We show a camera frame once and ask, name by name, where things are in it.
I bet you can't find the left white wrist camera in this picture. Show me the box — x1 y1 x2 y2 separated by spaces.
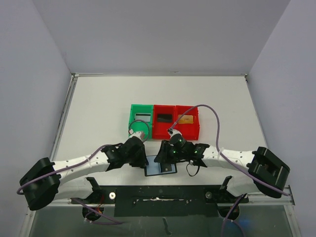
129 131 145 142

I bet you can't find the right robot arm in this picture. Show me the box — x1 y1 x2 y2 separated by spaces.
155 133 290 202

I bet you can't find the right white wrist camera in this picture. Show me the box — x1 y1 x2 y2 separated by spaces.
167 128 182 137

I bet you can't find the black leather card holder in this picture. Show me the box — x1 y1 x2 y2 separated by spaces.
144 156 177 177

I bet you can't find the dark credit card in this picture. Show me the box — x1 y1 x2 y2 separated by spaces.
134 113 151 122

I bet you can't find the green plastic bin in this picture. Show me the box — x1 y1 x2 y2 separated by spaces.
128 104 154 141

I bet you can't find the red plastic bin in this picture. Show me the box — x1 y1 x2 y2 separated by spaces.
152 105 175 140
175 108 200 141

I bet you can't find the gold credit card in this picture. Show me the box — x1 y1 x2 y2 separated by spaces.
178 115 194 124

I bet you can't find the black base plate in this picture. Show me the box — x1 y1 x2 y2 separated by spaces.
80 185 237 217

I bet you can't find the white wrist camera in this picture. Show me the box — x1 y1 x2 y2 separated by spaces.
167 128 182 137
129 131 145 142

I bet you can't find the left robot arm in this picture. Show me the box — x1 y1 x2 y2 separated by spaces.
17 136 148 210

